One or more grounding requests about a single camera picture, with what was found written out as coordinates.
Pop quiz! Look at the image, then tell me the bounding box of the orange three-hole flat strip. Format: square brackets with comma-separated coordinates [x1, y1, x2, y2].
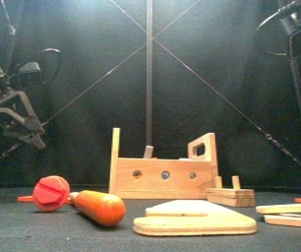
[17, 195, 37, 203]

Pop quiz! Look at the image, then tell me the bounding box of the grey vertical frame pole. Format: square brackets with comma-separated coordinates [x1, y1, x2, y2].
[144, 0, 154, 148]

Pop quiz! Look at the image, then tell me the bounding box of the small wooden stick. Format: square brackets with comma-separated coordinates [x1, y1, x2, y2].
[142, 145, 154, 159]

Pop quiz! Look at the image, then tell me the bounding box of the thin diagonal brace wire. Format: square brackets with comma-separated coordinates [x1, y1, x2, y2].
[109, 0, 301, 180]
[0, 0, 201, 174]

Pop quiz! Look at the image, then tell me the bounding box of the wooden four-hole strip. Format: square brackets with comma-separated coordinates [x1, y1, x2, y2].
[255, 202, 301, 216]
[263, 214, 301, 230]

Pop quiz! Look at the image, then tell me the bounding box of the toy screwdriver orange handle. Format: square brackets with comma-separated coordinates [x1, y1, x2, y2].
[66, 189, 126, 228]

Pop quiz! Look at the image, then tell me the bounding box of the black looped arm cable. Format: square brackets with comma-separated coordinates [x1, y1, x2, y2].
[253, 1, 298, 57]
[35, 47, 62, 87]

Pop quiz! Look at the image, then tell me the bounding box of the red toy bolt grey thread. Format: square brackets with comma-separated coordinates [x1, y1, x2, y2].
[31, 175, 72, 212]

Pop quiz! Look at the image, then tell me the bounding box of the flat wooden board piece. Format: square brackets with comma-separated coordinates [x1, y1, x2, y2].
[132, 199, 259, 237]

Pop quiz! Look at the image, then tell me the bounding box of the wooden toy toolbox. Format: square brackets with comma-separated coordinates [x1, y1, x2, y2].
[108, 127, 220, 201]

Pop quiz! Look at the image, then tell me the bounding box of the wooden block with two pegs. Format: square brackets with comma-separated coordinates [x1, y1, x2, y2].
[204, 175, 257, 208]

